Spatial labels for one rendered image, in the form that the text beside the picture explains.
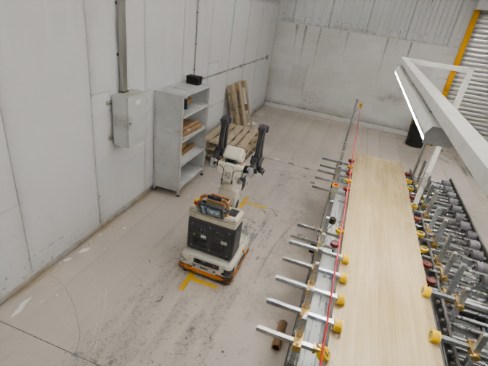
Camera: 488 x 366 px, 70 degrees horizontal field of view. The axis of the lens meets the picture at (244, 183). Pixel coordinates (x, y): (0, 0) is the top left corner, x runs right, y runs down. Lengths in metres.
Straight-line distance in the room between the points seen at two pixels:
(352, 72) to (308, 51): 1.37
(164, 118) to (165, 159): 0.62
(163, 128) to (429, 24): 7.62
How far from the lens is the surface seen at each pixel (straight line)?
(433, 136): 1.74
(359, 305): 2.83
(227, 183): 3.72
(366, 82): 10.63
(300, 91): 10.84
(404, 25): 10.55
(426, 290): 3.14
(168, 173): 5.33
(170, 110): 4.96
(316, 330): 2.92
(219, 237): 3.70
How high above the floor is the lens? 2.75
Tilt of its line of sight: 27 degrees down
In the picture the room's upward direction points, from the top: 8 degrees clockwise
